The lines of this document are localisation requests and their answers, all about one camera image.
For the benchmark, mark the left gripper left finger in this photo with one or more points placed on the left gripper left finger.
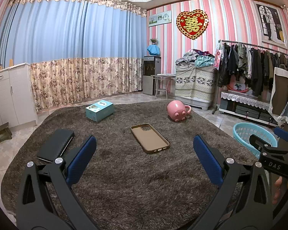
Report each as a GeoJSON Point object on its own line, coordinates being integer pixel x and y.
{"type": "Point", "coordinates": [35, 208]}

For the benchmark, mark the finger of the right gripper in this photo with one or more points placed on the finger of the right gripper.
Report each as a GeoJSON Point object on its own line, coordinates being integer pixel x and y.
{"type": "Point", "coordinates": [262, 146]}

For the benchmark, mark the black flat wallet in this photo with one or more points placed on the black flat wallet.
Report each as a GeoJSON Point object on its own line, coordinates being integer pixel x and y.
{"type": "Point", "coordinates": [55, 145]}

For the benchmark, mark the white cabinet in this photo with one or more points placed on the white cabinet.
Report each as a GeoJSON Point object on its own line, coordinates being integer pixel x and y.
{"type": "Point", "coordinates": [17, 104]}

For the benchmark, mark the small wooden step stool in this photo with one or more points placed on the small wooden step stool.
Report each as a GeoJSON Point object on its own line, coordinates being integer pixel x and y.
{"type": "Point", "coordinates": [5, 132]}

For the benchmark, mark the blue floral curtain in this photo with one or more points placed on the blue floral curtain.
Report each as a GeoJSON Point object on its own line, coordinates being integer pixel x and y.
{"type": "Point", "coordinates": [77, 49]}

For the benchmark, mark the clothes rack with garments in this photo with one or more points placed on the clothes rack with garments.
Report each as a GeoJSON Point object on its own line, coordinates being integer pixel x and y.
{"type": "Point", "coordinates": [252, 62]}

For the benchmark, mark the pink pig mug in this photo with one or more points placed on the pink pig mug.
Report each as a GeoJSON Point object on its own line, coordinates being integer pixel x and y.
{"type": "Point", "coordinates": [177, 111]}

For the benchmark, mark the tan phone case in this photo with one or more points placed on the tan phone case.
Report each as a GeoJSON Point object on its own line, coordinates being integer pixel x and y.
{"type": "Point", "coordinates": [149, 138]}

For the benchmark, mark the landscape wall poster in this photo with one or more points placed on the landscape wall poster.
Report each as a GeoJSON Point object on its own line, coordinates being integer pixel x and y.
{"type": "Point", "coordinates": [160, 18]}

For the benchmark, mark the framed wall picture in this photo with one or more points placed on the framed wall picture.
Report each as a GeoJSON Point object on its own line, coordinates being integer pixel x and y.
{"type": "Point", "coordinates": [271, 24]}

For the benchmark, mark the teal cardboard box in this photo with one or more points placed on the teal cardboard box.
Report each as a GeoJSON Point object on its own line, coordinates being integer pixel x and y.
{"type": "Point", "coordinates": [99, 110]}

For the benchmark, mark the small metal stool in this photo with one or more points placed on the small metal stool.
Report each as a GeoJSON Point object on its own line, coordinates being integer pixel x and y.
{"type": "Point", "coordinates": [162, 83]}

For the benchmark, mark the covered cabinet with clothes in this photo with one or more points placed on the covered cabinet with clothes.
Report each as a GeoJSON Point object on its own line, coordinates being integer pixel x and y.
{"type": "Point", "coordinates": [195, 80]}

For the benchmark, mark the grey shaggy rug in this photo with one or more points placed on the grey shaggy rug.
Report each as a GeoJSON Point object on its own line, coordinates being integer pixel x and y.
{"type": "Point", "coordinates": [123, 187]}

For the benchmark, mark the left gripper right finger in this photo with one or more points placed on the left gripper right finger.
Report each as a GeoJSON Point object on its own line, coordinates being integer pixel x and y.
{"type": "Point", "coordinates": [243, 198]}

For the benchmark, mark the red heart wall decoration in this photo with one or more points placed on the red heart wall decoration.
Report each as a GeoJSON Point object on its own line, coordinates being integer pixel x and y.
{"type": "Point", "coordinates": [192, 23]}

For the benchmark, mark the grey water dispenser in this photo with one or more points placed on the grey water dispenser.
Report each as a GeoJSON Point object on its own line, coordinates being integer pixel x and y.
{"type": "Point", "coordinates": [151, 67]}

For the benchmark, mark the brown framed board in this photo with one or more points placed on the brown framed board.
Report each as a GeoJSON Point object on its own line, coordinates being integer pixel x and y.
{"type": "Point", "coordinates": [279, 93]}

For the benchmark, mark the low lace covered shelf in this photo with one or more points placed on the low lace covered shelf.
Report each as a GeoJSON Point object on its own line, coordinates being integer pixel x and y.
{"type": "Point", "coordinates": [246, 107]}

